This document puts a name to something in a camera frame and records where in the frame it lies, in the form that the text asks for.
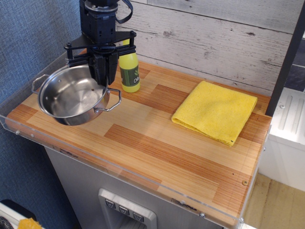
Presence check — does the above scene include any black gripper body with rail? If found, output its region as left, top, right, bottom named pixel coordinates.
left=64, top=0, right=136, bottom=67

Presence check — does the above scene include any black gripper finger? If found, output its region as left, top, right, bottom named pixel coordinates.
left=88, top=54, right=107, bottom=86
left=106, top=52, right=118, bottom=85

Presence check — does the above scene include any stainless steel pot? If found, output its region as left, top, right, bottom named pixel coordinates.
left=31, top=65, right=122, bottom=125

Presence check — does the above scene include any yellow olive oil bottle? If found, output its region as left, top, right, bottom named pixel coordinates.
left=119, top=52, right=140, bottom=93

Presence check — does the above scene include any clear acrylic table guard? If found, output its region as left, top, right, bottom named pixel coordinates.
left=0, top=62, right=271, bottom=229

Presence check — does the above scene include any folded yellow cloth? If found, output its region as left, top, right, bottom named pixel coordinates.
left=172, top=81, right=258, bottom=146

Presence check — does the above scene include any grey toy fridge cabinet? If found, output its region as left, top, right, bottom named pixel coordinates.
left=46, top=148, right=220, bottom=229

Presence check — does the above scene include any black and yellow object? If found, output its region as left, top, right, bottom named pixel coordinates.
left=0, top=199, right=43, bottom=229

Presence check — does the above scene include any white ribbed box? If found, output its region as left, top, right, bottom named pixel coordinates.
left=259, top=88, right=305, bottom=191

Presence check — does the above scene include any black cable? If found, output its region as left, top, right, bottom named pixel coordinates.
left=115, top=0, right=134, bottom=24

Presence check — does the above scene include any black vertical post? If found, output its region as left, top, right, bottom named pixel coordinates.
left=264, top=0, right=305, bottom=117

